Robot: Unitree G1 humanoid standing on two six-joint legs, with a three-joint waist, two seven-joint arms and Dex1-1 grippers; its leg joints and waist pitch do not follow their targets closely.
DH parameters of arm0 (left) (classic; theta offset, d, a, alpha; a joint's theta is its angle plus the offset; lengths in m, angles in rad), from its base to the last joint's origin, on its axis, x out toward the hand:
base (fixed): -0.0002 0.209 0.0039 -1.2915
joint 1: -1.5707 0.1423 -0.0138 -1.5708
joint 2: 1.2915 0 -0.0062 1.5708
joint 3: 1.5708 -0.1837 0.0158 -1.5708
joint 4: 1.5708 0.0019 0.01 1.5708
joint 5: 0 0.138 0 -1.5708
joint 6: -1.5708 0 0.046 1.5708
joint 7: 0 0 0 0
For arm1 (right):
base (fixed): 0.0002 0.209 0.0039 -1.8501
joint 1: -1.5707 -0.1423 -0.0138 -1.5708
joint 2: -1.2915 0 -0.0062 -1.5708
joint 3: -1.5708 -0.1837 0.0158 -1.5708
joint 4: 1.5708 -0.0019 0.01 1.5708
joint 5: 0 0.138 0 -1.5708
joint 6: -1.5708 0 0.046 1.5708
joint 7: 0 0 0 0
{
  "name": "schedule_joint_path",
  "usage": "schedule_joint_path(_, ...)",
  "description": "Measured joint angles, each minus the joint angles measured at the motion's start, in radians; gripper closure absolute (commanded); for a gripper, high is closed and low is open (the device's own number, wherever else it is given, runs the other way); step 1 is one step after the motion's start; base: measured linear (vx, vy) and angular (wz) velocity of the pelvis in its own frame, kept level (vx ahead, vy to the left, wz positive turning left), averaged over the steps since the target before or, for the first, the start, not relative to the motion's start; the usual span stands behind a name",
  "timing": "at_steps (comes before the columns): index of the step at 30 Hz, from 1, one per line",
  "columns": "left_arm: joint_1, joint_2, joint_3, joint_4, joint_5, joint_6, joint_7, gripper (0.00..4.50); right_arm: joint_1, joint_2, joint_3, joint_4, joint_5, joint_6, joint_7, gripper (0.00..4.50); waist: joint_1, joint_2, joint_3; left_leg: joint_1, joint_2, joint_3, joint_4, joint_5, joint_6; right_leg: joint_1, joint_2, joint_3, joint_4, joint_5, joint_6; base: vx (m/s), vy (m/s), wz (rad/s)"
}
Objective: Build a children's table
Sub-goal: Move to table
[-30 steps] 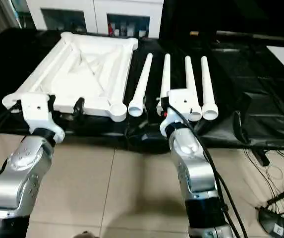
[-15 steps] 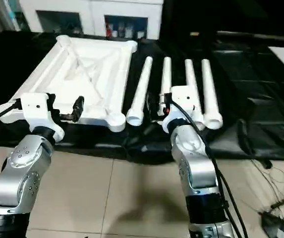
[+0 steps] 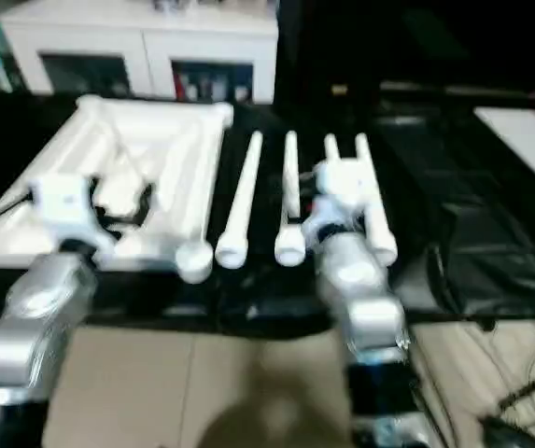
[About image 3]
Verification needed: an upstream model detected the white plastic table top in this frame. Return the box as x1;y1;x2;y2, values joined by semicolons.
0;93;235;284

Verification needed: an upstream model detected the white plastic table leg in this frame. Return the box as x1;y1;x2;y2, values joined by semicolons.
214;131;265;270
274;131;308;268
353;133;400;268
322;133;341;169

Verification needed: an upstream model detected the white cabinet with glass doors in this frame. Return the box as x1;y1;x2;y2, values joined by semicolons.
0;0;279;104

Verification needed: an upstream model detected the black plastic mat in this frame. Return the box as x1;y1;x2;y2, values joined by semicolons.
0;89;535;337

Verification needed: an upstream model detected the white flat board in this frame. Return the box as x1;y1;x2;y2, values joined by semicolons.
472;106;535;204

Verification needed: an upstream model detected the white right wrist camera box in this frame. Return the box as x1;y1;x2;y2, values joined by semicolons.
302;159;373;245

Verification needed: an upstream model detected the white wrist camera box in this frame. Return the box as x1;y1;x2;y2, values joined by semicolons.
302;159;373;245
27;175;120;251

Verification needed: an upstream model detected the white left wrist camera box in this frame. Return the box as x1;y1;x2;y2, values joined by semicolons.
27;175;120;251

